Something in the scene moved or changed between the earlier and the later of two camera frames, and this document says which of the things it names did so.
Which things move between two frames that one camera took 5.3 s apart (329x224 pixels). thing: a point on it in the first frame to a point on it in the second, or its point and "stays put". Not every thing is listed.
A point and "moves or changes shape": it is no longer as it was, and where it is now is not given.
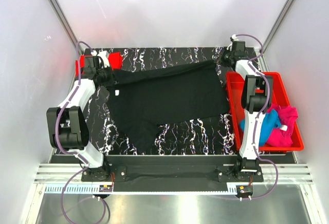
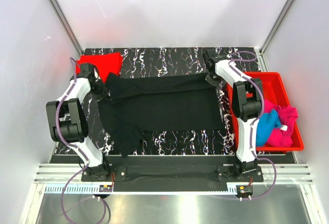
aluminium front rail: x=65 y=173 stays put
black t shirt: x=141 y=99 moves or changes shape
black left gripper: x=111 y=78 to x=104 y=95
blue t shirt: x=270 y=120 stays put
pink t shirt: x=287 y=115 stays put
